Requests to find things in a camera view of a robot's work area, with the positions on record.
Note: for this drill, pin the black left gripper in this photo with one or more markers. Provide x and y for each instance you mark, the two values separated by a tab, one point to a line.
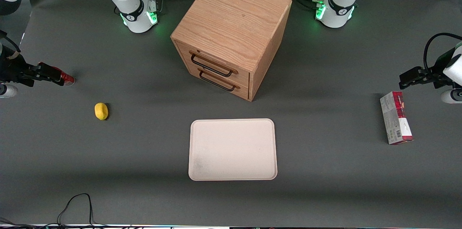
435	74

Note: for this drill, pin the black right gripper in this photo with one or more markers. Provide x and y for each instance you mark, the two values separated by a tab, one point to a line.
13	69

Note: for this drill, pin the red coke bottle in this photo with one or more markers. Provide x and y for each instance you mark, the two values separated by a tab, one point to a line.
69	80

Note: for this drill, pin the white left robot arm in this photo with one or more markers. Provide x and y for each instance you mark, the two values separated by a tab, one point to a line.
339	8

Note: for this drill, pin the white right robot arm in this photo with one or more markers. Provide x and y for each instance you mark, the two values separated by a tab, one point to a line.
135	8

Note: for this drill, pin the beige plastic tray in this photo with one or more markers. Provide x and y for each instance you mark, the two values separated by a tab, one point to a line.
232	149

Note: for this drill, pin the grey and red carton box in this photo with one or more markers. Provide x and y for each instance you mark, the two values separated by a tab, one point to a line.
395	120

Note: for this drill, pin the yellow lemon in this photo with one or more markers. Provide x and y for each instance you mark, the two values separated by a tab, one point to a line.
101	111

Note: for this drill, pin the wooden upper drawer front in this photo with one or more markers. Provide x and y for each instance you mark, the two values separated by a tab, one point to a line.
216	61

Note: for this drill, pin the wooden drawer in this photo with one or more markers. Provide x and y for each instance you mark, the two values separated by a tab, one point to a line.
216	61
231	90

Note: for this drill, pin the wooden lower drawer front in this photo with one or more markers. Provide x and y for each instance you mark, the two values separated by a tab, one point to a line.
231	90

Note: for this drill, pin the wooden drawer cabinet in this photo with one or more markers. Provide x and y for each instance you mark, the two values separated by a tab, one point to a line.
234	19

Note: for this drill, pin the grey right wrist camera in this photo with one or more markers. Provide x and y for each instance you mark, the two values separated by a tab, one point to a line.
8	91

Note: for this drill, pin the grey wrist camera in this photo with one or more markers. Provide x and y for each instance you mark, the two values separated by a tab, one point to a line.
8	91
451	96

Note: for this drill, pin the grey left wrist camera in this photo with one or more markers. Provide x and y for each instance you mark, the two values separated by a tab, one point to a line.
451	96

